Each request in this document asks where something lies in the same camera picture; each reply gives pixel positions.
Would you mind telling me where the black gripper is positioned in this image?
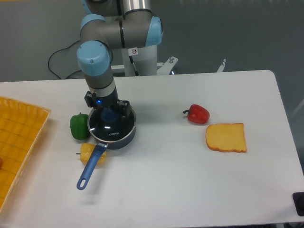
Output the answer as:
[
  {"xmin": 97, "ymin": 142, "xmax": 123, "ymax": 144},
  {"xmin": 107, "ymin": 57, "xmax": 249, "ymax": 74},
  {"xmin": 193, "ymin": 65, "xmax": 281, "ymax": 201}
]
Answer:
[{"xmin": 84, "ymin": 87, "xmax": 130, "ymax": 119}]

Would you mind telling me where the glass pot lid blue knob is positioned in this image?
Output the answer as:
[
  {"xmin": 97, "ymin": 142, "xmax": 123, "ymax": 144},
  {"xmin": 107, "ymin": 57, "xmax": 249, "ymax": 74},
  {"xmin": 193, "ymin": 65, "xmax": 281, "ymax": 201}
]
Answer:
[{"xmin": 87, "ymin": 104, "xmax": 137, "ymax": 142}]

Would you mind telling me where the dark blue saucepan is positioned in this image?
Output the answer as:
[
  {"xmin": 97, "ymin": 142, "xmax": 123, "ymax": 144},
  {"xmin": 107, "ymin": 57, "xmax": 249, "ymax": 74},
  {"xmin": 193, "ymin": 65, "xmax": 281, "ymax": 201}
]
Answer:
[{"xmin": 76, "ymin": 109, "xmax": 136, "ymax": 190}]

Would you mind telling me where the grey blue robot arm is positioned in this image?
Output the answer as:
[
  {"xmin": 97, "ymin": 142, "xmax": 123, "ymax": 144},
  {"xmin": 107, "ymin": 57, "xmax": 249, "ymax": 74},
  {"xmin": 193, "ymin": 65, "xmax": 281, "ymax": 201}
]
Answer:
[{"xmin": 76, "ymin": 0, "xmax": 163, "ymax": 117}]

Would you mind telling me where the green toy bell pepper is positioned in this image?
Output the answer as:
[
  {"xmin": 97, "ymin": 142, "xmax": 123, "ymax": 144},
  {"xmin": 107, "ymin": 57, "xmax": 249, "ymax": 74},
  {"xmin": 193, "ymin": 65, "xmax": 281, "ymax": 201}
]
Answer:
[{"xmin": 69, "ymin": 113, "xmax": 90, "ymax": 140}]

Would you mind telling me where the yellow woven basket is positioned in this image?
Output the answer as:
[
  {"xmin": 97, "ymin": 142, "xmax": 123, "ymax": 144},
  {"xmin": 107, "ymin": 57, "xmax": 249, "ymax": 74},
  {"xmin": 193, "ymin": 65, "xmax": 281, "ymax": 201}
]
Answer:
[{"xmin": 0, "ymin": 96, "xmax": 51, "ymax": 211}]

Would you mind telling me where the red toy bell pepper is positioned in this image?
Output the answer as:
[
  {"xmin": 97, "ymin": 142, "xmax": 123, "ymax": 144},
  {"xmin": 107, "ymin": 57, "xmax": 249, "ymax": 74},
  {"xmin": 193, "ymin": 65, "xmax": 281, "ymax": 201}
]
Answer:
[{"xmin": 182, "ymin": 104, "xmax": 210, "ymax": 124}]

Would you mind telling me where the toy toast slice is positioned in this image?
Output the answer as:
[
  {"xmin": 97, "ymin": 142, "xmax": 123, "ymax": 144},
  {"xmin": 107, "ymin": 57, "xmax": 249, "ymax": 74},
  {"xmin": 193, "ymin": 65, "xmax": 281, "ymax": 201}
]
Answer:
[{"xmin": 205, "ymin": 123, "xmax": 247, "ymax": 152}]

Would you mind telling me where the black object table corner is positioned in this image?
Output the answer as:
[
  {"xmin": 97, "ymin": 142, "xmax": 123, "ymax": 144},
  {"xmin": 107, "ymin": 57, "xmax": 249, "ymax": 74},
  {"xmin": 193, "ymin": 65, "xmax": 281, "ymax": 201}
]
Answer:
[{"xmin": 292, "ymin": 192, "xmax": 304, "ymax": 217}]

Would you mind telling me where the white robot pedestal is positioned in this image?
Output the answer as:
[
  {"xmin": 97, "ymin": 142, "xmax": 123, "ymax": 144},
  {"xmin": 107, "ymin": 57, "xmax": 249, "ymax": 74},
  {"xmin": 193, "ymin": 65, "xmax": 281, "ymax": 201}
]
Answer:
[{"xmin": 111, "ymin": 46, "xmax": 179, "ymax": 76}]

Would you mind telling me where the black floor cable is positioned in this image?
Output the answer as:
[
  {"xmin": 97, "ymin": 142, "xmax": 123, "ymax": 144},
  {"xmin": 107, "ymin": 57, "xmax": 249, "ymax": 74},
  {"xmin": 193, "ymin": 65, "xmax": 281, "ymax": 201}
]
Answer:
[{"xmin": 48, "ymin": 39, "xmax": 84, "ymax": 80}]

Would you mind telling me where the white metal table bracket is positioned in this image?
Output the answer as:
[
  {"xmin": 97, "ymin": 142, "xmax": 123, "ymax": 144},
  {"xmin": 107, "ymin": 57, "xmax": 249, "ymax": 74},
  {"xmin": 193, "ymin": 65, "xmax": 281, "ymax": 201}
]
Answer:
[{"xmin": 217, "ymin": 59, "xmax": 226, "ymax": 73}]

